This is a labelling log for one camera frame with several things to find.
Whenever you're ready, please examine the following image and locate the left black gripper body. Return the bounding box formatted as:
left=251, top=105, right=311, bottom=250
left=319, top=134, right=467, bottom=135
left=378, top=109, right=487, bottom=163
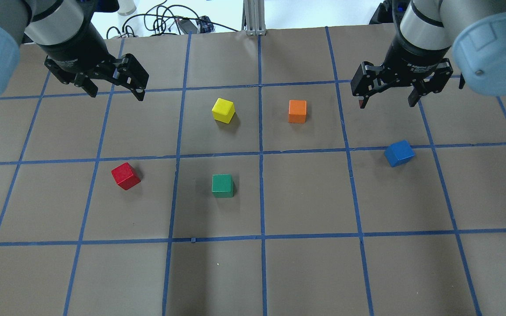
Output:
left=44, top=20, right=115, bottom=85

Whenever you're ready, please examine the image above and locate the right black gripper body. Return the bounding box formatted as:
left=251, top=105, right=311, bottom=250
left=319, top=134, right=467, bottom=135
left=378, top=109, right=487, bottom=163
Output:
left=358, top=33, right=453, bottom=90

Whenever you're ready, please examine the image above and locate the red wooden block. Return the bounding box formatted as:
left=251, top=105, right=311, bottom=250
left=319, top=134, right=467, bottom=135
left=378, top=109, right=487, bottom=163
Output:
left=110, top=162, right=142, bottom=190

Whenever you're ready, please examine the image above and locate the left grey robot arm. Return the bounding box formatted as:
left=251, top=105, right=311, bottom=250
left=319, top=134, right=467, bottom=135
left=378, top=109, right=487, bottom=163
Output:
left=0, top=0, right=149, bottom=101

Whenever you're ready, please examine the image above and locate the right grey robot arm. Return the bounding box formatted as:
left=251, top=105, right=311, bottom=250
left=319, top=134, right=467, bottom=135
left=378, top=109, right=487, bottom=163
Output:
left=350, top=0, right=506, bottom=108

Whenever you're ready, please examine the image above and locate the blue wooden block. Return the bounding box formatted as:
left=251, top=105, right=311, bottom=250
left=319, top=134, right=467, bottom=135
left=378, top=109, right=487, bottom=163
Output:
left=384, top=140, right=416, bottom=168

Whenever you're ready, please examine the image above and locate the orange wooden block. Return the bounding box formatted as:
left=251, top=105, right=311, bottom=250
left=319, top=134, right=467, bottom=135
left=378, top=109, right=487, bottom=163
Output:
left=288, top=100, right=307, bottom=124

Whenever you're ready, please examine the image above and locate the yellow wooden block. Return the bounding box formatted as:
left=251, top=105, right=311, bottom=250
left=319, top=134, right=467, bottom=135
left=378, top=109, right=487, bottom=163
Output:
left=211, top=98, right=235, bottom=124

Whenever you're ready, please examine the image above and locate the green wooden block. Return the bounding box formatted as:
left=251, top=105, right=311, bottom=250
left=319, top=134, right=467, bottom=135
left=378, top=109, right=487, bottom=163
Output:
left=211, top=174, right=234, bottom=198

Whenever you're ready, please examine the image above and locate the black power adapter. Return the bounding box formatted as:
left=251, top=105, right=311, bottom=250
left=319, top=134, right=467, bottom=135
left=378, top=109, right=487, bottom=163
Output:
left=177, top=18, right=199, bottom=34

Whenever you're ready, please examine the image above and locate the black cable bundle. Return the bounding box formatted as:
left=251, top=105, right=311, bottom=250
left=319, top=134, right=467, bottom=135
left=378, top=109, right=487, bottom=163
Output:
left=106, top=4, right=240, bottom=40

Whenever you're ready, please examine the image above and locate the aluminium frame post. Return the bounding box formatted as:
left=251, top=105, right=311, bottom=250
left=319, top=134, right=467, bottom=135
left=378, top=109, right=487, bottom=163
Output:
left=242, top=0, right=267, bottom=36

